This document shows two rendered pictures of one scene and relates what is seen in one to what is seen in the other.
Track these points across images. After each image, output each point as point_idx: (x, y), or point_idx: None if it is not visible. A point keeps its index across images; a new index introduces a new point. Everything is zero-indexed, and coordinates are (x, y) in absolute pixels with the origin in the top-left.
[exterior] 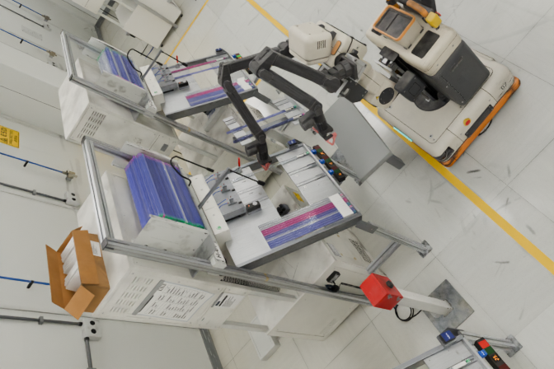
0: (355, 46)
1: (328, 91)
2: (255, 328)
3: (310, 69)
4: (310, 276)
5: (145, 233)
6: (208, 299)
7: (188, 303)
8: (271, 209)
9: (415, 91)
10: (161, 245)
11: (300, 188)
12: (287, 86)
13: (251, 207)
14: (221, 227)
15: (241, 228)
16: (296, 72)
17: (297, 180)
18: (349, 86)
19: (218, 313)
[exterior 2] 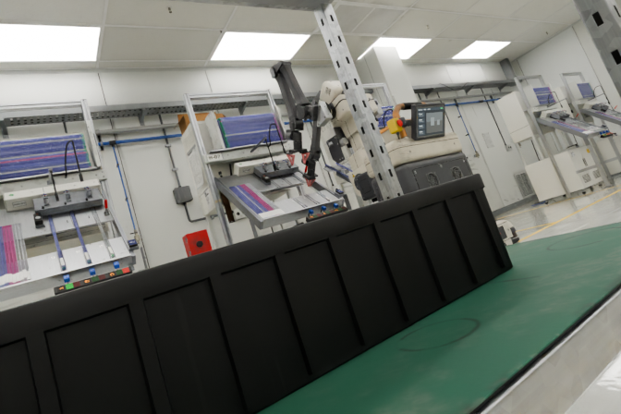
0: (342, 107)
1: (297, 115)
2: (215, 247)
3: (297, 91)
4: None
5: (208, 118)
6: (202, 183)
7: (198, 175)
8: (266, 188)
9: (366, 188)
10: (210, 132)
11: (290, 199)
12: (284, 92)
13: (262, 176)
14: (240, 164)
15: (248, 178)
16: (289, 86)
17: (298, 198)
18: (333, 141)
19: (205, 203)
